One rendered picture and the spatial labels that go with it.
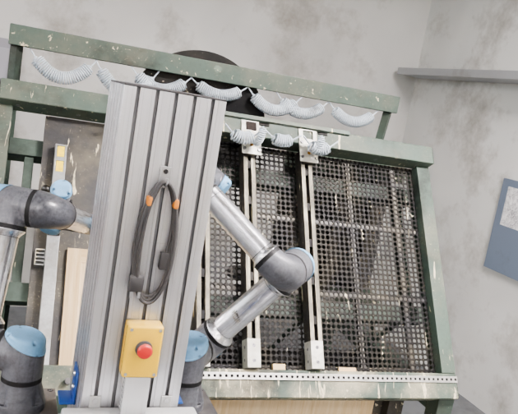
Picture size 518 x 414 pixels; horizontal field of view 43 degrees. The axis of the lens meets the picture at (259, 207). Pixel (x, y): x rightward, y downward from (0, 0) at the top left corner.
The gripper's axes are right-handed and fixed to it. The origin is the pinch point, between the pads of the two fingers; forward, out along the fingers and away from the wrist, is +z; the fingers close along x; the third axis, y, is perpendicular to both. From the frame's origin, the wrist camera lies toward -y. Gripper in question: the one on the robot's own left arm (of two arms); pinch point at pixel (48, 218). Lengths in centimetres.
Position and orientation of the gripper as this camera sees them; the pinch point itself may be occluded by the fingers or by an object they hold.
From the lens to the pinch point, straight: 280.8
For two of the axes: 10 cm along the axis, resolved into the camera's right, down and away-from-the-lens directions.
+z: -3.5, 3.4, 8.7
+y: 9.4, 1.0, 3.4
